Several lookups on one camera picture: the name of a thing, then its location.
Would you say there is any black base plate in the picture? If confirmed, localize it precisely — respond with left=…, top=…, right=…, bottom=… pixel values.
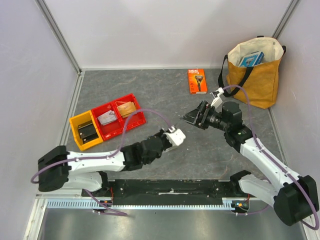
left=92, top=179, right=248, bottom=205

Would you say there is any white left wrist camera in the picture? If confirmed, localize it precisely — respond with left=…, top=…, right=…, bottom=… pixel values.
left=164, top=125, right=186, bottom=148

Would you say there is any purple cable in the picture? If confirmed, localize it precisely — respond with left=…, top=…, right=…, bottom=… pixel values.
left=222, top=84, right=320, bottom=231
left=30, top=108, right=176, bottom=216

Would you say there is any red bin near yellow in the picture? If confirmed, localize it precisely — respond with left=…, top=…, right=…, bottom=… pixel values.
left=91, top=101, right=124, bottom=141

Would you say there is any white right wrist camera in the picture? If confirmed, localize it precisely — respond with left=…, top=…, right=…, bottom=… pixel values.
left=210, top=87, right=224, bottom=109

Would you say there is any black credit card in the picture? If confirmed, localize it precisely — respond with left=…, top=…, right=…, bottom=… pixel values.
left=78, top=126, right=98, bottom=142

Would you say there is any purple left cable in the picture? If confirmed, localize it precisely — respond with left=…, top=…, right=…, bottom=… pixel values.
left=30, top=108, right=176, bottom=216

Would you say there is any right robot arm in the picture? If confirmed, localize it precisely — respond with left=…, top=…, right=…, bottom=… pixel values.
left=182, top=101, right=320, bottom=230

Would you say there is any white cable duct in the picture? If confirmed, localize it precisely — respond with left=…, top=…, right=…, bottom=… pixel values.
left=46, top=199, right=245, bottom=211

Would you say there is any blue razor box in bag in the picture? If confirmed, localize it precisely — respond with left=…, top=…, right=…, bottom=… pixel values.
left=238, top=51, right=265, bottom=68

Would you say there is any red bin far right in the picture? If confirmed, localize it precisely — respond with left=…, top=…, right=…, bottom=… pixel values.
left=114, top=93, right=147, bottom=131

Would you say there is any dark card in yellow bin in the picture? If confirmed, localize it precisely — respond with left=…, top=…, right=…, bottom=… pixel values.
left=77, top=121, right=93, bottom=129

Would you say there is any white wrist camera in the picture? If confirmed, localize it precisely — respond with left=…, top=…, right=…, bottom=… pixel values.
left=164, top=125, right=186, bottom=148
left=210, top=87, right=224, bottom=109

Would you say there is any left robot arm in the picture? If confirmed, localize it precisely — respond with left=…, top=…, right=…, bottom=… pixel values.
left=35, top=126, right=186, bottom=197

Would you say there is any orange razor box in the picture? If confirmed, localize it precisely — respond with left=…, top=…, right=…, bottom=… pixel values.
left=187, top=68, right=208, bottom=95

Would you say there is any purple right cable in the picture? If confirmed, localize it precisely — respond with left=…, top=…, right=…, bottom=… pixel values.
left=222, top=84, right=320, bottom=231

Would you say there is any tan tote bag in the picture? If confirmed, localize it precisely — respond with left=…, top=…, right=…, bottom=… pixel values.
left=217, top=36, right=287, bottom=109

